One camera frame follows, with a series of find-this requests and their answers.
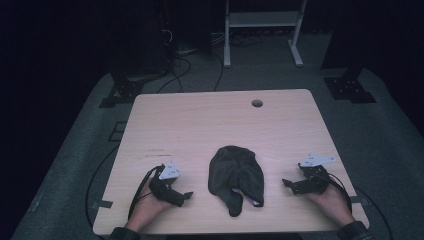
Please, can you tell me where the dark grey and purple cloth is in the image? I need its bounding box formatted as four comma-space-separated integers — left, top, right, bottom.
207, 144, 266, 218

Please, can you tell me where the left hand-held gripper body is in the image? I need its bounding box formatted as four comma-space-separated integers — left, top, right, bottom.
147, 161, 186, 208

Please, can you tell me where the right hand-held gripper black cable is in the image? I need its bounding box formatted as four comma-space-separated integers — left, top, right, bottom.
324, 171, 353, 215

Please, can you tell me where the left hand-held gripper black cable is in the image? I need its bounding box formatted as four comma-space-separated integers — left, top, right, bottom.
127, 164, 166, 221

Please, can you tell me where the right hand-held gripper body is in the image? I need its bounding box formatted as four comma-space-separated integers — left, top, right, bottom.
297, 153, 336, 196

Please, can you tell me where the hand-held gripper black cable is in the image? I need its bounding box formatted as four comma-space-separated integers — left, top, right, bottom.
127, 164, 166, 221
324, 171, 353, 215

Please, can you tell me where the grey tape strip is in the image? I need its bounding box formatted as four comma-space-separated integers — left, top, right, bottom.
349, 195, 370, 205
91, 199, 114, 211

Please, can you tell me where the black tape floor marking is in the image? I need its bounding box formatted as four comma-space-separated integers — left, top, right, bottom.
107, 121, 128, 143

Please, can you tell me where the person's left hand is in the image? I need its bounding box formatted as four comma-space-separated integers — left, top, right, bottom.
124, 177, 175, 233

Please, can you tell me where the white metal table frame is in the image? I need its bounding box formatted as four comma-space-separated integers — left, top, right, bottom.
223, 0, 308, 69

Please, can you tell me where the black metal stand base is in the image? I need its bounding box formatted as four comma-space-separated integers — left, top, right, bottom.
323, 66, 378, 105
98, 77, 145, 109

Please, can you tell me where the person's right hand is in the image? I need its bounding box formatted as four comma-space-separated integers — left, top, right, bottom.
303, 182, 356, 228

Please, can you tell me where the black floor cable bundle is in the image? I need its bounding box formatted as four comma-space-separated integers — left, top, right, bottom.
155, 29, 225, 94

